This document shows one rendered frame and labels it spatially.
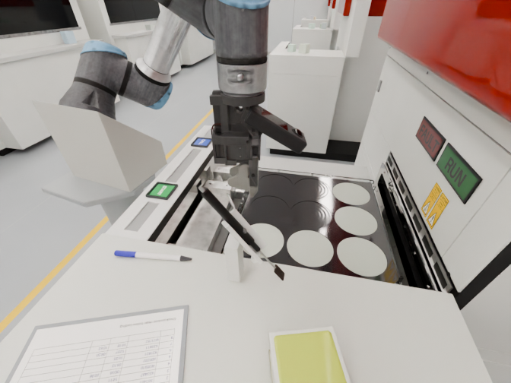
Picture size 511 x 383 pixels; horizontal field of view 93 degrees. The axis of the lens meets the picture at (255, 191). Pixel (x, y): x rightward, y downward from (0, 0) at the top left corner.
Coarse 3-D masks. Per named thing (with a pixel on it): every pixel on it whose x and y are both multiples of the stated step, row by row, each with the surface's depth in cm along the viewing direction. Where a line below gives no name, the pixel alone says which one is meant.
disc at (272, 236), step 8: (256, 224) 59; (264, 224) 59; (256, 232) 57; (264, 232) 57; (272, 232) 57; (280, 232) 57; (264, 240) 55; (272, 240) 55; (280, 240) 55; (264, 248) 53; (272, 248) 53; (280, 248) 53
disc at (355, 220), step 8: (344, 208) 63; (352, 208) 63; (360, 208) 63; (336, 216) 61; (344, 216) 61; (352, 216) 61; (360, 216) 61; (368, 216) 61; (344, 224) 59; (352, 224) 59; (360, 224) 59; (368, 224) 59; (376, 224) 59; (352, 232) 57; (360, 232) 57; (368, 232) 57
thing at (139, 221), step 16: (208, 128) 88; (176, 160) 70; (192, 160) 71; (160, 176) 64; (176, 176) 65; (192, 176) 64; (144, 192) 59; (176, 192) 59; (128, 208) 54; (144, 208) 55; (160, 208) 54; (128, 224) 50; (144, 224) 50
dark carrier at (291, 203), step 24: (264, 192) 68; (288, 192) 68; (312, 192) 68; (264, 216) 61; (288, 216) 61; (312, 216) 61; (336, 240) 55; (384, 240) 55; (288, 264) 50; (336, 264) 50
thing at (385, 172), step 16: (384, 176) 71; (384, 192) 73; (384, 208) 68; (400, 208) 58; (400, 240) 58; (416, 240) 49; (400, 256) 55; (416, 256) 48; (400, 272) 53; (432, 272) 44; (432, 288) 41
